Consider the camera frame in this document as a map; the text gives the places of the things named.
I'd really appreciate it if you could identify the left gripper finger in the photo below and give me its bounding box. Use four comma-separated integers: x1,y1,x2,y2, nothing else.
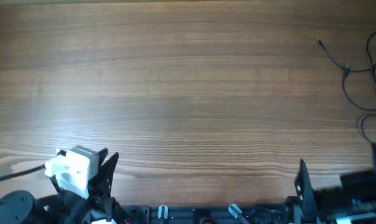
98,148,108,165
96,152,119,198

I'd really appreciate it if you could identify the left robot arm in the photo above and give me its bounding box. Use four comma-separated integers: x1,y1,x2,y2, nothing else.
0,146,119,224

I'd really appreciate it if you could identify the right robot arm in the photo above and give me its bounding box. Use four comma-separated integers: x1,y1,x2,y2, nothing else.
287,143,376,224

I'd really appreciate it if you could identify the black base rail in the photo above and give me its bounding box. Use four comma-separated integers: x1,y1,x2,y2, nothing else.
112,203,302,224

